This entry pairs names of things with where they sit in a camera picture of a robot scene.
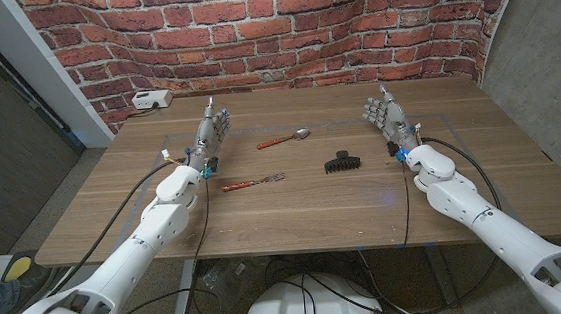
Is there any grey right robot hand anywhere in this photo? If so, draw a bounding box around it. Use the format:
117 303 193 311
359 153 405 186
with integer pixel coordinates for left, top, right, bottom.
359 80 425 166

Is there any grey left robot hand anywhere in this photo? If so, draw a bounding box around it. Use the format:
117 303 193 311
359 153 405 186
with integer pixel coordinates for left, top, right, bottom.
181 94 236 181

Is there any black hair claw clip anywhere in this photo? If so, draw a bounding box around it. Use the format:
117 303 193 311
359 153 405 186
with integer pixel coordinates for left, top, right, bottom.
322 149 363 176

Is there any white power strip box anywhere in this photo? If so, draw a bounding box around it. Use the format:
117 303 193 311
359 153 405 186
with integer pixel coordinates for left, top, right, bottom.
130 88 175 111

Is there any red brick print backdrop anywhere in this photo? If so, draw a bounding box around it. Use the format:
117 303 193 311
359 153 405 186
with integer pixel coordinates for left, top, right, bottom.
14 0 541 143

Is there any clear plastic bag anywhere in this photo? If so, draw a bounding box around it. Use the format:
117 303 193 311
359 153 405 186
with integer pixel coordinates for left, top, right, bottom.
198 256 269 308

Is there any grey metal table leg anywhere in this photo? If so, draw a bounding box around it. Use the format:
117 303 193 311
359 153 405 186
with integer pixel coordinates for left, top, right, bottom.
423 242 463 310
169 258 203 314

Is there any white robot torso base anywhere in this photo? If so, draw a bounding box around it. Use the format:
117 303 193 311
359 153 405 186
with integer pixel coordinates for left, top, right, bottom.
239 267 388 314

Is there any yellow black foot pedal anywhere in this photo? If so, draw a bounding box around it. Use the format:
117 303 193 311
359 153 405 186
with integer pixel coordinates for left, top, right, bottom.
0 249 41 285

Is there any dark person shoe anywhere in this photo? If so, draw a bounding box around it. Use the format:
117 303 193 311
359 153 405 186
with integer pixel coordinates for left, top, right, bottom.
0 262 62 314

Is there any fork with red handle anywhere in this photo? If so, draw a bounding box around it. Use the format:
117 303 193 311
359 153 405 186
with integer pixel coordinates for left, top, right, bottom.
220 172 288 194

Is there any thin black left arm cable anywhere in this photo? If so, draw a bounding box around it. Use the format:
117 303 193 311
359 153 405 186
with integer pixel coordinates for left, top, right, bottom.
75 177 220 314

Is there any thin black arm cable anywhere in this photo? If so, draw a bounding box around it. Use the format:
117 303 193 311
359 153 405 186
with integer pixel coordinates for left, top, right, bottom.
395 161 414 250
75 177 220 314

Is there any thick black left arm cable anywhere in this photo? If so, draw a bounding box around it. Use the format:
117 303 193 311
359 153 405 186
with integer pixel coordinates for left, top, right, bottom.
35 156 196 297

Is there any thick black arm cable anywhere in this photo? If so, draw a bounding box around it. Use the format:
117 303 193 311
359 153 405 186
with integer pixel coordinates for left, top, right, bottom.
419 131 503 217
35 156 196 297

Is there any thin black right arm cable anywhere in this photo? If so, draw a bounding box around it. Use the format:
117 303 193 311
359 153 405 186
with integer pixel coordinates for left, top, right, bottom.
395 161 414 250

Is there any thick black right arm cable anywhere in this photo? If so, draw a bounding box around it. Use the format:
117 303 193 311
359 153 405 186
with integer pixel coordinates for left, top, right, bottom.
419 131 503 217

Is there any spoon with red handle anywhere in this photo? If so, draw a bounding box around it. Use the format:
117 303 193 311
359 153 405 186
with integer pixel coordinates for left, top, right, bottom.
254 128 313 152

